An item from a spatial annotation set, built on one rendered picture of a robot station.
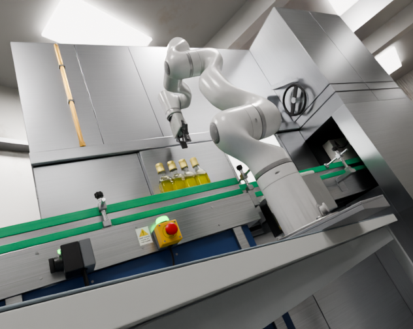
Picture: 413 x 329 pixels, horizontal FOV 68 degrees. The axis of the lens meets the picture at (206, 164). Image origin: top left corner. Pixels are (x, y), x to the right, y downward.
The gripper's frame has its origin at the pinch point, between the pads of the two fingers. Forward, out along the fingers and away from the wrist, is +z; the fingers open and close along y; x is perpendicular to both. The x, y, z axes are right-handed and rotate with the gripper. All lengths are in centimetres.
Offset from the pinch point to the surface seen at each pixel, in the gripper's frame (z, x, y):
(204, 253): 56, -19, 13
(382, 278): 95, 90, -14
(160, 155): -1.5, -9.6, -12.3
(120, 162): -2.6, -29.3, -15.7
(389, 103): 6, 139, 25
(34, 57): -76, -56, -16
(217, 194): 35.5, -3.9, 13.4
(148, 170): 5.8, -18.3, -12.5
